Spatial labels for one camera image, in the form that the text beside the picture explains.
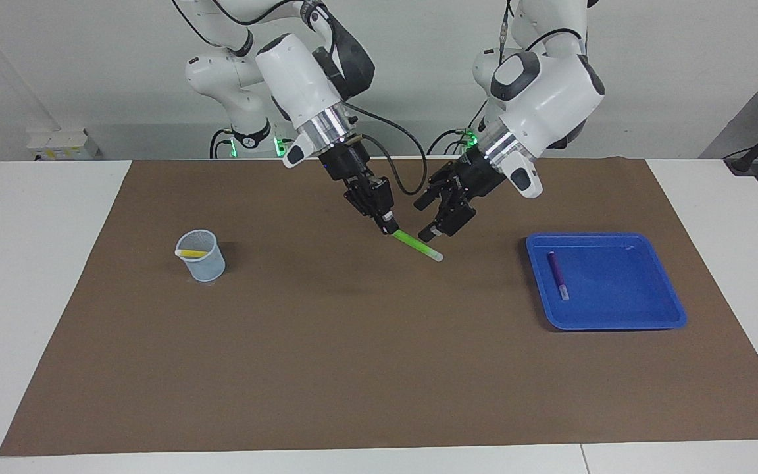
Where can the purple marker pen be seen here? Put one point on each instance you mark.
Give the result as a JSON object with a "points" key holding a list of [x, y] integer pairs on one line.
{"points": [[557, 276]]}

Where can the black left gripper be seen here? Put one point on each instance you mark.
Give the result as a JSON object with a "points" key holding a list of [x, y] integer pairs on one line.
{"points": [[478, 174]]}

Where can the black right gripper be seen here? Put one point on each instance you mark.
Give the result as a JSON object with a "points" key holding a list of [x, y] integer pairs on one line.
{"points": [[346, 164]]}

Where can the white wall box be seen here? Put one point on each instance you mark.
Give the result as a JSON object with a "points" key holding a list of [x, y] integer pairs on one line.
{"points": [[63, 145]]}

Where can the yellow marker pen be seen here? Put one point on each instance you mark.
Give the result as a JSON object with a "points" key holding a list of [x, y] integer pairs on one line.
{"points": [[193, 253]]}

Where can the blue plastic tray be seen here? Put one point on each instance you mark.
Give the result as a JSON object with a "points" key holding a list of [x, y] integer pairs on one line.
{"points": [[616, 289]]}

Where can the green marker pen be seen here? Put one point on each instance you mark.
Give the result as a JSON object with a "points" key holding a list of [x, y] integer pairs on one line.
{"points": [[415, 243]]}

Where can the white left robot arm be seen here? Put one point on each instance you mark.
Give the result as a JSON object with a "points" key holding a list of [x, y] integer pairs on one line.
{"points": [[543, 99]]}

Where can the brown table mat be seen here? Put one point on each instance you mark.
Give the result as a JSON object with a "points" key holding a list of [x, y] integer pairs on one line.
{"points": [[379, 342]]}

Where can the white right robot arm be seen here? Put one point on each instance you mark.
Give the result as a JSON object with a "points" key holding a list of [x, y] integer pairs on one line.
{"points": [[293, 72]]}

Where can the translucent pale blue cup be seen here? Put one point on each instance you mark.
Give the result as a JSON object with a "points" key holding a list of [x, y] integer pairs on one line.
{"points": [[208, 271]]}

